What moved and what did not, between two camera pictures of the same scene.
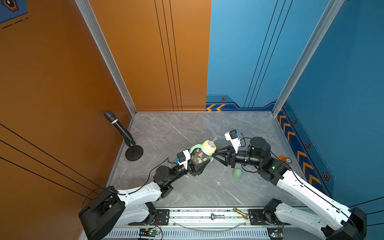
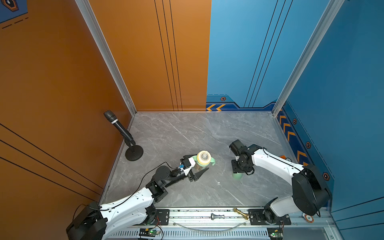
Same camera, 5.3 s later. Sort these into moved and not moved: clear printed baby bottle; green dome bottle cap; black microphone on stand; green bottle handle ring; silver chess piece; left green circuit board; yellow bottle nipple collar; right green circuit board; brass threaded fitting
Moved: yellow bottle nipple collar; clear printed baby bottle; green bottle handle ring
Not moved: brass threaded fitting; right green circuit board; black microphone on stand; left green circuit board; green dome bottle cap; silver chess piece
